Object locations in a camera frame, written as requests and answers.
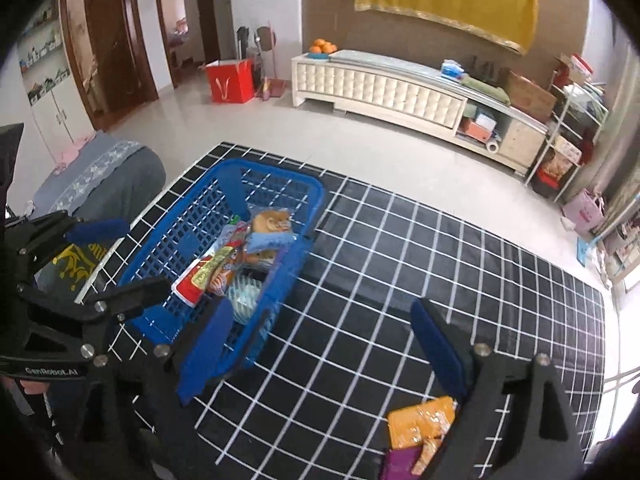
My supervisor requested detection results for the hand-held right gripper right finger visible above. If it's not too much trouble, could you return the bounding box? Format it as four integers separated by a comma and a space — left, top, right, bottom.
410, 297, 587, 480

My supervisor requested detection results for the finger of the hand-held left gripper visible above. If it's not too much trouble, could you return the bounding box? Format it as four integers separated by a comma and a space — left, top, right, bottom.
20, 276, 173, 361
5, 210, 130, 262

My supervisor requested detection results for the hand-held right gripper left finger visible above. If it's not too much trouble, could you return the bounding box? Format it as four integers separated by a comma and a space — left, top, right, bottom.
75, 297, 235, 480

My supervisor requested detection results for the red snack packet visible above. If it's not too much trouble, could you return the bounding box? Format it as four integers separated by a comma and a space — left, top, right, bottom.
171, 245, 236, 309

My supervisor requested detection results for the pale blue round snack packet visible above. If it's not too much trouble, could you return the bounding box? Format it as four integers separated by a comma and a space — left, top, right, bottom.
225, 275, 266, 324

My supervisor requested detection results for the orange brown snack packet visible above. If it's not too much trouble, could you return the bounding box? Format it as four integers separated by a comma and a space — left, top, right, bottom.
240, 247, 281, 272

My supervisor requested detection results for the multicolour snack packet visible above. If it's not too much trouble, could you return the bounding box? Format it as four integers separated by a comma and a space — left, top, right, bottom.
210, 215, 251, 291

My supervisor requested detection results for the purple snack packet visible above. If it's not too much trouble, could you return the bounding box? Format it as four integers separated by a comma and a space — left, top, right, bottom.
380, 446, 424, 480

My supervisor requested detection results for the light blue cartoon snack packet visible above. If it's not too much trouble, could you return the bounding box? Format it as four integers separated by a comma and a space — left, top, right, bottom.
247, 205, 299, 251

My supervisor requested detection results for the blue plastic basket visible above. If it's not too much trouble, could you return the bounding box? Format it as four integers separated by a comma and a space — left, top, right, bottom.
116, 158, 329, 382

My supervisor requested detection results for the grey printed chair cover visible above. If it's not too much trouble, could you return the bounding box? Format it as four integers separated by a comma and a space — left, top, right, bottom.
32, 132, 168, 306

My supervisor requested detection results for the pink cloth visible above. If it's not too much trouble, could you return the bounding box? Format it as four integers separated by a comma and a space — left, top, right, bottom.
52, 135, 96, 176

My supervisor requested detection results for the black checkered tablecloth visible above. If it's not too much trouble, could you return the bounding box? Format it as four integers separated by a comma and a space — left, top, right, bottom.
75, 141, 621, 480

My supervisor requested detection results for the brown wooden door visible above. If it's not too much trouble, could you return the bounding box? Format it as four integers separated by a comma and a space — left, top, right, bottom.
60, 0, 161, 132

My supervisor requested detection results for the pink bag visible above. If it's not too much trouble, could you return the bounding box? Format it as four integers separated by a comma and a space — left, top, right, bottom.
562, 189, 606, 235

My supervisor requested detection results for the red paper bag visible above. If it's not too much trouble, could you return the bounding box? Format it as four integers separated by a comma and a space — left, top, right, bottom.
206, 58, 254, 105

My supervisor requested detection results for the printed gift box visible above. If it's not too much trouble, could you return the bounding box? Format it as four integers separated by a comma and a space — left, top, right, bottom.
542, 152, 574, 181

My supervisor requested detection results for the orange box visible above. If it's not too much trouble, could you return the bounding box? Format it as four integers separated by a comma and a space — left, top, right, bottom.
460, 119, 493, 142

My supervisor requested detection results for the pink broom and dustpan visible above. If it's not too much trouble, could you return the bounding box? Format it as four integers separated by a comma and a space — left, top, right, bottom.
257, 21, 286, 101

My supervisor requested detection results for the white metal rack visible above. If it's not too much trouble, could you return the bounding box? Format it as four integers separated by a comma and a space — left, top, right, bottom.
525, 67, 611, 204

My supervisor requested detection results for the cream tufted TV cabinet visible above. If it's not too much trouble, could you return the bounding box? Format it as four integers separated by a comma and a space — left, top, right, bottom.
291, 50, 551, 177

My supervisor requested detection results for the folded green cloth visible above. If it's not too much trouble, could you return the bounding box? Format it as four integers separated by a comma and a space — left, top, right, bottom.
460, 75, 509, 106

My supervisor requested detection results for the brown cardboard box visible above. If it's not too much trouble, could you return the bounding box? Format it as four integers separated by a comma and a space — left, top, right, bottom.
505, 70, 557, 122

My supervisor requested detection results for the white plastic bag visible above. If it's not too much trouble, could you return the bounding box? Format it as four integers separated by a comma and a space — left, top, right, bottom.
565, 85, 609, 121

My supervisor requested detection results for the red and white box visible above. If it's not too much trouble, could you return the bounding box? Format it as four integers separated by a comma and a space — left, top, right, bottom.
555, 53, 594, 86

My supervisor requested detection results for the white wall shelf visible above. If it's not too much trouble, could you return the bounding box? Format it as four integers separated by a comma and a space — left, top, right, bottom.
15, 0, 71, 107

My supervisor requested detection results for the brown door frame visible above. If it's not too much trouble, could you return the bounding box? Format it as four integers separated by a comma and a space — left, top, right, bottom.
152, 0, 221, 90

